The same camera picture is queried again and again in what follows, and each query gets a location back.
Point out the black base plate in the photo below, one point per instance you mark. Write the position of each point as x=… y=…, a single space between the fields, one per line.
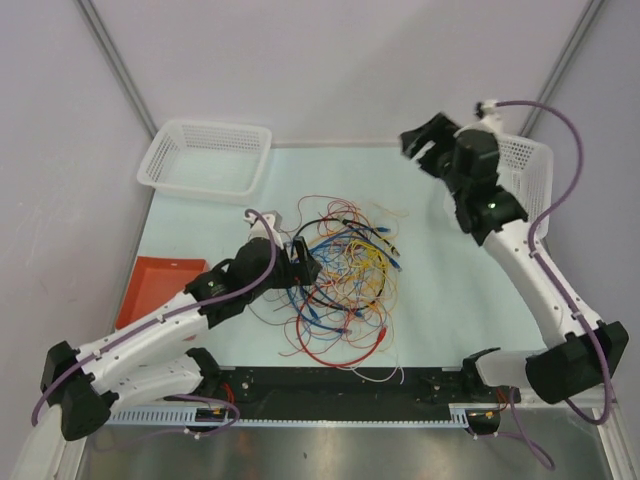
x=316 y=394

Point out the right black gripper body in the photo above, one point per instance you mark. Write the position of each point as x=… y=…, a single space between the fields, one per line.
x=444 y=163

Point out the orange plastic bin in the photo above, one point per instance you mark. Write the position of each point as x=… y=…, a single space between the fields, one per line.
x=154 y=281

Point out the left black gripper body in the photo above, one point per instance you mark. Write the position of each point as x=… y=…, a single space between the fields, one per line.
x=284 y=272

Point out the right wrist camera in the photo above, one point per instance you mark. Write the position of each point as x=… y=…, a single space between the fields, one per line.
x=487 y=113

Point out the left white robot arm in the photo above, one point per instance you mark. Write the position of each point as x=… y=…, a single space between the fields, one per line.
x=86 y=385

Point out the left white mesh basket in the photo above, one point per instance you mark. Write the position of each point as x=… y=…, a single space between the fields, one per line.
x=207 y=160

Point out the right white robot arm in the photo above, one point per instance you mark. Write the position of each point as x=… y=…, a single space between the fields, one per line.
x=581 y=349

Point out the aluminium frame post left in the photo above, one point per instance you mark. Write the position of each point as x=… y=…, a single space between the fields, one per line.
x=107 y=46

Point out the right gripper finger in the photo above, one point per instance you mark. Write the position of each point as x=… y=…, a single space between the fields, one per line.
x=440 y=127
x=415 y=143

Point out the aluminium frame post right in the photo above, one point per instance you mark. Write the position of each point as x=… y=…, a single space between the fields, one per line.
x=579 y=34

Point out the white mesh basket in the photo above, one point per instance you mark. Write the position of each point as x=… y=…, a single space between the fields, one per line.
x=207 y=160
x=523 y=192

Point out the aluminium frame post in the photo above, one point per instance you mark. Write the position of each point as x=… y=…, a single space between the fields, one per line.
x=579 y=34
x=107 y=46

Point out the right white mesh basket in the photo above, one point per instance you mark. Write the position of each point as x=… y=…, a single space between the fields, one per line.
x=523 y=192

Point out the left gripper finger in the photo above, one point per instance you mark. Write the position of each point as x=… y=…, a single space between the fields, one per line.
x=302 y=254
x=306 y=271

